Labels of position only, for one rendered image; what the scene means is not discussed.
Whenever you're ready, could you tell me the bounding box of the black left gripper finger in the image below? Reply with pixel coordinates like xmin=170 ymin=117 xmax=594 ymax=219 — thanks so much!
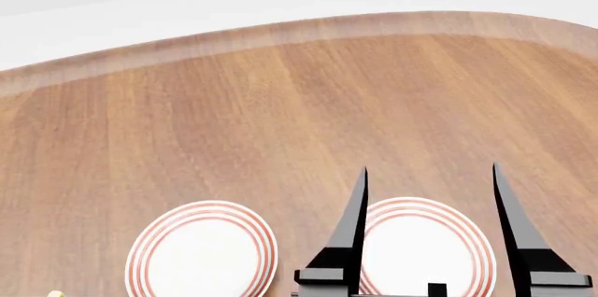
xmin=305 ymin=165 xmax=370 ymax=296

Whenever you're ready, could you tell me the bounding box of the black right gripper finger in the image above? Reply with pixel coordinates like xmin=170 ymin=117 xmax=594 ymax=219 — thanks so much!
xmin=491 ymin=162 xmax=577 ymax=297

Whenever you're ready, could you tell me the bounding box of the white plate with red rings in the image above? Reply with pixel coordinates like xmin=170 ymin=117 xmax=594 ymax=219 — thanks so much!
xmin=358 ymin=196 xmax=498 ymax=297
xmin=124 ymin=199 xmax=279 ymax=297

